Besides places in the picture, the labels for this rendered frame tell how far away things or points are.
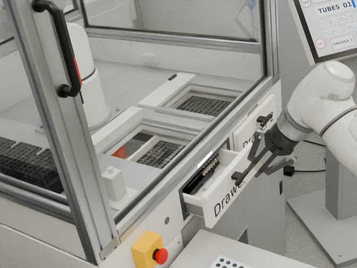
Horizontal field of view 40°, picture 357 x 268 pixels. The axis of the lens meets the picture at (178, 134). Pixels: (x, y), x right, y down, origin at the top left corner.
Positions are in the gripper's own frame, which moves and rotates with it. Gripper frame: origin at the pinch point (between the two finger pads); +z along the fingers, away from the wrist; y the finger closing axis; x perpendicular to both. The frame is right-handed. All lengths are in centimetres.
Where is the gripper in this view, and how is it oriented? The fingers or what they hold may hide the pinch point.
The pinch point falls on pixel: (252, 173)
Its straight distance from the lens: 137.3
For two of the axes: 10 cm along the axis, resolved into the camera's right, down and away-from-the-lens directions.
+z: -3.6, 5.9, 7.2
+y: -7.6, -6.3, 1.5
